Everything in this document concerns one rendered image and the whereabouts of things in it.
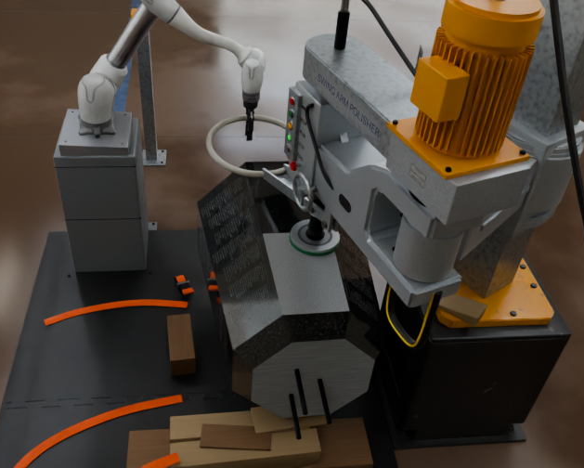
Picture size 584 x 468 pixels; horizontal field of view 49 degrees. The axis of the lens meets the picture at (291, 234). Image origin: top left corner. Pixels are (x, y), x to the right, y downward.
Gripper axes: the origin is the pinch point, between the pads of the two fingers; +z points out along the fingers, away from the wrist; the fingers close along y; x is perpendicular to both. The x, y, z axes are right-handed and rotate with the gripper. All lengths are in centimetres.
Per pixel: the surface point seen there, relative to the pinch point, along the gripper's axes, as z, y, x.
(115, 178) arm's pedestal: 20, 9, -70
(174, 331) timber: 68, 74, -45
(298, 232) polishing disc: -7, 84, 10
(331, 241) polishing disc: -7, 92, 23
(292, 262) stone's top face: -5, 100, 4
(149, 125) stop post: 65, -103, -53
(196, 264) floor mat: 85, 13, -29
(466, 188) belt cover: -96, 162, 29
